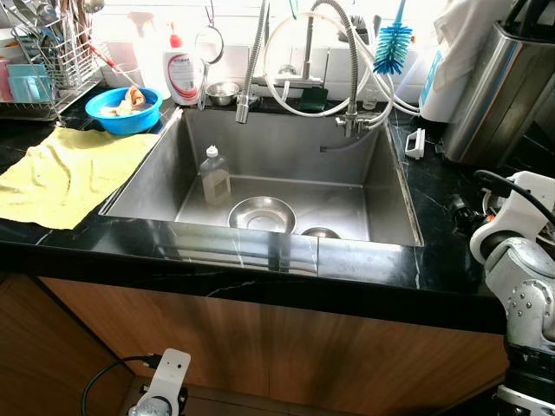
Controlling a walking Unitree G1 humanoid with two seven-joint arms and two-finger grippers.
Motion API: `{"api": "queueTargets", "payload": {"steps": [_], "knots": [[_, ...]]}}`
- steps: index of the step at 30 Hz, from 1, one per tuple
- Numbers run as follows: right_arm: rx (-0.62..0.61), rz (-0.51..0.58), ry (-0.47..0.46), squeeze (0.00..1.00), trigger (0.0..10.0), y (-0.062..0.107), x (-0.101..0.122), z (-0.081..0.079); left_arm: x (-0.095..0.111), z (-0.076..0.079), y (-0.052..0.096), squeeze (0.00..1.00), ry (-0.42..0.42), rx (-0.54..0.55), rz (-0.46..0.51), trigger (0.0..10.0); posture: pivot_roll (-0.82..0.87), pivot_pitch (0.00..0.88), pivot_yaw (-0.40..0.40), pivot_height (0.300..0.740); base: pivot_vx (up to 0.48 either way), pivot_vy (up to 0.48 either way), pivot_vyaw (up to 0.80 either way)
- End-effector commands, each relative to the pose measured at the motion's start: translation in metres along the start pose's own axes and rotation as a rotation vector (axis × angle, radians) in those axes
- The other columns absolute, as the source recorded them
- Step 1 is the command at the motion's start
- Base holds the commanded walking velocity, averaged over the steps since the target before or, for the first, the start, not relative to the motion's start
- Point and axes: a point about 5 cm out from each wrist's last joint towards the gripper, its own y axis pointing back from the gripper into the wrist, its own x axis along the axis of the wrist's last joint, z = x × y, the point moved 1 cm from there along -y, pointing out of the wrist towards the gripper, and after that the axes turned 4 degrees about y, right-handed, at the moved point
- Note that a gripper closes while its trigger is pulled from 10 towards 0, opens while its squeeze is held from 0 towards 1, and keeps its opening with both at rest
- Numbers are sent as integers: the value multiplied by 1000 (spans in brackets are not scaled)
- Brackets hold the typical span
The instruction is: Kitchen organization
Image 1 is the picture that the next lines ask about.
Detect stainless steel sink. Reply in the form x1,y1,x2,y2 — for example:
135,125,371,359
100,104,425,250

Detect wire dish rack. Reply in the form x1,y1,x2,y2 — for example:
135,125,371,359
0,0,109,120

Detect tiny steel bowl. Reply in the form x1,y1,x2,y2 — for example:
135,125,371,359
206,81,241,107

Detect pink cup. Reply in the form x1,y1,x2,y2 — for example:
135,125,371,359
0,59,13,103

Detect blue plastic bowl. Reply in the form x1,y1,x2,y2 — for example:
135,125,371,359
85,86,164,136

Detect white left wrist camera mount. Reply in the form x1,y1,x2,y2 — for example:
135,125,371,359
149,348,192,401

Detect blue bottle brush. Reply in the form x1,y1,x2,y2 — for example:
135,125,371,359
373,0,415,75

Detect white hanging towel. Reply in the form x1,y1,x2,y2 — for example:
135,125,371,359
419,0,513,122

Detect small white plastic clip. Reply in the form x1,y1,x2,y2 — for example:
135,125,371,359
405,128,427,160

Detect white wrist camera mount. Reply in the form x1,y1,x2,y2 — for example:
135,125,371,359
480,171,555,248
149,348,192,401

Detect steel gooseneck faucet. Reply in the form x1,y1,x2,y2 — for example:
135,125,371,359
310,0,382,140

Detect white plastic hose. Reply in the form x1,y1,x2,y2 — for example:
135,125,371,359
262,9,423,120

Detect steel flexible spray hose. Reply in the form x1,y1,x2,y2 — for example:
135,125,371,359
235,0,271,124

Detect steel knife block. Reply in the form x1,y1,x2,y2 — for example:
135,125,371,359
442,22,555,166

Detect teal plastic cup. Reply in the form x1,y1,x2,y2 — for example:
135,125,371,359
7,64,55,103

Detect wooden cabinet front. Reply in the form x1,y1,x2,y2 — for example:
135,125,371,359
0,273,513,416

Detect round mesh strainer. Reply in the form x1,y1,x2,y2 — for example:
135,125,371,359
193,0,225,66

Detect yellow cloth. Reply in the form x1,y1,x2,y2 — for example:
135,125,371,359
0,126,161,231

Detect green sponge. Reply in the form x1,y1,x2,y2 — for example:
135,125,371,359
302,85,329,112

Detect medium steel bowl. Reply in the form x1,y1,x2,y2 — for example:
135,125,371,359
229,196,297,235

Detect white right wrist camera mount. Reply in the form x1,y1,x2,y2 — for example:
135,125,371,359
480,171,555,248

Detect brown food scraps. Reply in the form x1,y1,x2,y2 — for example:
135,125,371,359
100,87,148,117

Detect steel sink drain strainer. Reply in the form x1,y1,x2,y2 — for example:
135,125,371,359
300,226,342,240

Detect clear plastic bottle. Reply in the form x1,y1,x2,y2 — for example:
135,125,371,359
199,146,232,206

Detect white detergent bottle red cap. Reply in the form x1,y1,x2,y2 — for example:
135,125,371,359
162,23,206,107

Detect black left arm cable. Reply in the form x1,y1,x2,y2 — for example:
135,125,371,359
81,354,164,416

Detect steel upright tap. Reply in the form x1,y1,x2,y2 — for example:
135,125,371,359
276,13,332,89

